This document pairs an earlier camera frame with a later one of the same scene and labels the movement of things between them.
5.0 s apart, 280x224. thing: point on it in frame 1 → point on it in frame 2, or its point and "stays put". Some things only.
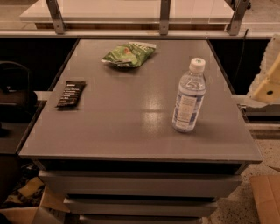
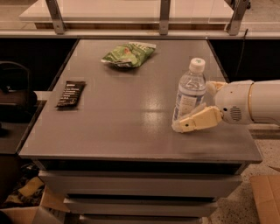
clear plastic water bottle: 191,93 stays put
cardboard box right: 266,189 stays put
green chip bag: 129,54 stays put
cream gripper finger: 265,88 → 233,101
